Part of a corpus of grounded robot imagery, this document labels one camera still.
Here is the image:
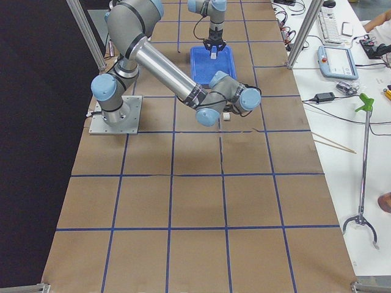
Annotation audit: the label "white keyboard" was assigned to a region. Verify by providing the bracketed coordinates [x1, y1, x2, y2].
[318, 6, 348, 46]

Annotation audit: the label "small circuit board bag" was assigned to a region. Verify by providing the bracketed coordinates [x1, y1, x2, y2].
[336, 81, 358, 96]

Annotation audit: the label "blue plastic tray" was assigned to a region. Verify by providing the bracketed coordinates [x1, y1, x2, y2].
[190, 45, 236, 88]

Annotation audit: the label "green handled reacher grabber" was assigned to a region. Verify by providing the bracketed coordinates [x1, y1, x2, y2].
[342, 93, 379, 250]

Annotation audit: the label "left aluminium frame post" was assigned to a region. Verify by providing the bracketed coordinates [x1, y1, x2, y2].
[67, 0, 106, 73]

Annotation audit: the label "aluminium frame post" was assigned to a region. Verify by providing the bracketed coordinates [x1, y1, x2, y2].
[286, 0, 323, 69]
[67, 0, 106, 73]

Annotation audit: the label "teach pendant tablet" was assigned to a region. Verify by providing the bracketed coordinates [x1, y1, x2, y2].
[317, 46, 359, 81]

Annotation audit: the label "black power adapter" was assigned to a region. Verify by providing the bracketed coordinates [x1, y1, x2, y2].
[313, 92, 335, 104]

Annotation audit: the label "person at desk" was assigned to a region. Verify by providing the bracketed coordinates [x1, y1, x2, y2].
[362, 10, 390, 45]

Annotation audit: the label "black computer mouse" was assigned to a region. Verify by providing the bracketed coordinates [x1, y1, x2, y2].
[323, 0, 336, 8]

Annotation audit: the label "smartphone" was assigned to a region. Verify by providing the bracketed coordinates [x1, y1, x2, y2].
[341, 22, 353, 37]

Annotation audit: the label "wooden chopsticks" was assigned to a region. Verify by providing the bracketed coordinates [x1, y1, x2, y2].
[311, 132, 356, 154]

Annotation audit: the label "brown paper table cover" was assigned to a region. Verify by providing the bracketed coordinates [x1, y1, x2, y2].
[42, 1, 355, 292]

